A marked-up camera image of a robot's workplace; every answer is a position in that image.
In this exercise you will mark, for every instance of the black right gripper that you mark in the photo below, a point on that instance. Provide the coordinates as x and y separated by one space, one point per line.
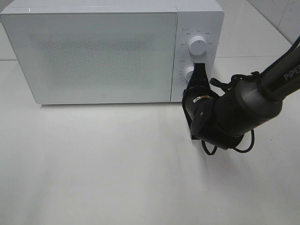
198 104

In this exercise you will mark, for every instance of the white timer knob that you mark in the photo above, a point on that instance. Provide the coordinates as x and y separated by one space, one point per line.
187 72

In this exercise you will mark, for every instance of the white microwave door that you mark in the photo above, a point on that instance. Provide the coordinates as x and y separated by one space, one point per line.
95 58

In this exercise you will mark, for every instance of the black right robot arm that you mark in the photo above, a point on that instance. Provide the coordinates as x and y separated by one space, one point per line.
221 113

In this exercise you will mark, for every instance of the upper white power knob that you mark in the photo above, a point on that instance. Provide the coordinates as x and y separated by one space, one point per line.
197 45

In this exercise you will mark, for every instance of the white microwave oven body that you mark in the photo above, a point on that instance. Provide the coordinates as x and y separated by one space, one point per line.
194 17

